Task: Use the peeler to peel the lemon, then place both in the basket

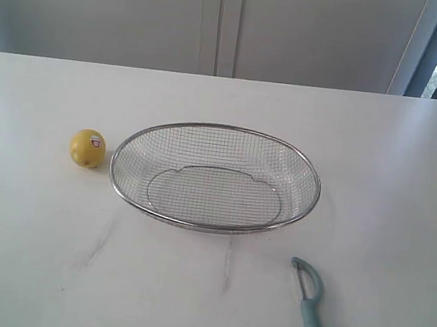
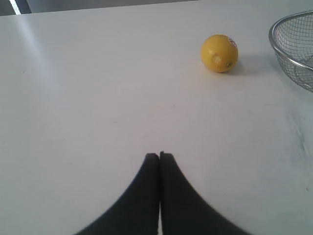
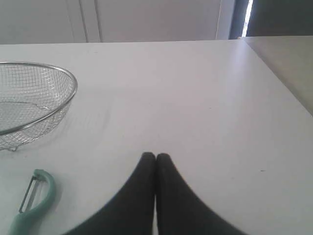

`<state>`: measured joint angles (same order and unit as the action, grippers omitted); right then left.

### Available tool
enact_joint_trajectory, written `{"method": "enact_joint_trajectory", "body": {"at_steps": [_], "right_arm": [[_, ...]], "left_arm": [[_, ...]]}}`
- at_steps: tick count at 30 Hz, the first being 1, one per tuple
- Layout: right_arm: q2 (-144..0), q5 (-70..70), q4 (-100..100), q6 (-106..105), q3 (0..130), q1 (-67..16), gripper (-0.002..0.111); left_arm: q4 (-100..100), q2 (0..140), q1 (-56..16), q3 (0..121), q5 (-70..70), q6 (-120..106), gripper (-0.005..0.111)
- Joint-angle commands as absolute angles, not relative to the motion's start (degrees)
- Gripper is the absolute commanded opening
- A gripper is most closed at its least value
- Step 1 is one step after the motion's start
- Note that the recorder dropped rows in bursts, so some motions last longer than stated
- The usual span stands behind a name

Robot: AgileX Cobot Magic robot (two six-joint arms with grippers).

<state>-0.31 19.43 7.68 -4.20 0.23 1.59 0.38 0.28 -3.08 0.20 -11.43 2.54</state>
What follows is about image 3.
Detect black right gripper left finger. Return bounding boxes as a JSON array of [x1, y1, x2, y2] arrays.
[[67, 152, 156, 235]]

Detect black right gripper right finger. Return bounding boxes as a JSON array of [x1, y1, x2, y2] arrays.
[[156, 153, 245, 235]]

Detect metal wire mesh basket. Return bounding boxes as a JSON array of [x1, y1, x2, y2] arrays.
[[0, 61, 78, 151]]

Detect white cabinet doors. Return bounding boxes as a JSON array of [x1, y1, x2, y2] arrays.
[[0, 0, 235, 44]]

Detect dark window frame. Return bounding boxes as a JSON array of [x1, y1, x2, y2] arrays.
[[228, 0, 313, 40]]

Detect teal handled peeler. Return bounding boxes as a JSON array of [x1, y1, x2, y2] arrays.
[[6, 168, 57, 235]]

